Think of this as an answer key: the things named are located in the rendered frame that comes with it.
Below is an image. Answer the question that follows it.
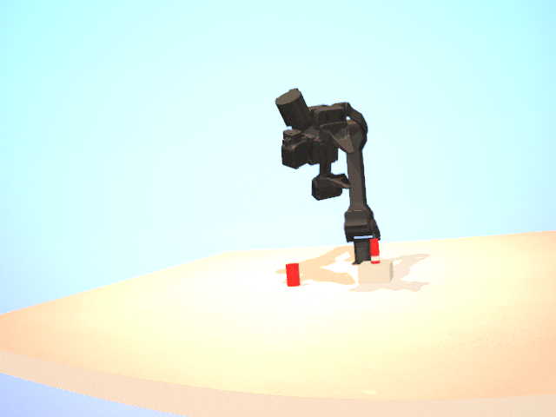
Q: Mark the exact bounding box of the small cream block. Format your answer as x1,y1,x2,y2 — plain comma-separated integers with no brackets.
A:
358,260,394,284

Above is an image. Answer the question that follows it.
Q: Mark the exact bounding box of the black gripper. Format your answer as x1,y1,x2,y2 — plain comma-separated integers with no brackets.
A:
302,106,354,201

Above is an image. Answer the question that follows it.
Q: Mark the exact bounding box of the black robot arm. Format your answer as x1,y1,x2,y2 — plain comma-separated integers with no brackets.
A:
275,88,381,266

